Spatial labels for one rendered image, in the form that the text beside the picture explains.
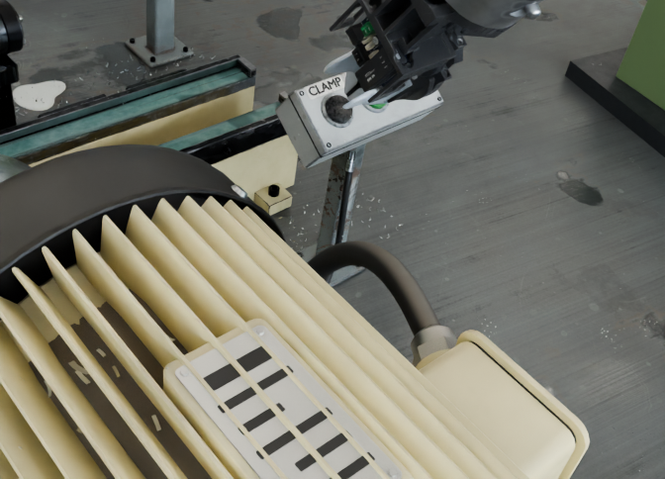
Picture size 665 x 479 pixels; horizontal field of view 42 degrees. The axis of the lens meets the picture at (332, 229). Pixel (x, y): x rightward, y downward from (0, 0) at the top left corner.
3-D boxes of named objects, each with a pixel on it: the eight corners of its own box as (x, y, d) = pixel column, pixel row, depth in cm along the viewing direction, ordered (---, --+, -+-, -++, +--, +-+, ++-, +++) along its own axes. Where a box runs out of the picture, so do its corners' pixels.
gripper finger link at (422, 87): (369, 72, 79) (422, 25, 72) (383, 67, 80) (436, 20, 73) (393, 118, 79) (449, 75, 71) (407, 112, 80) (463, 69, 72)
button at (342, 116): (328, 132, 88) (336, 125, 86) (314, 105, 88) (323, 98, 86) (350, 123, 89) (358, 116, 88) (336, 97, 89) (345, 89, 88)
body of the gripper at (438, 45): (323, 29, 72) (401, -53, 62) (397, 6, 77) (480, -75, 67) (366, 110, 72) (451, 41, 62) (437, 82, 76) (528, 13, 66)
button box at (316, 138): (304, 170, 90) (328, 151, 85) (272, 109, 90) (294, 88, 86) (421, 120, 99) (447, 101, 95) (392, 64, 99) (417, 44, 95)
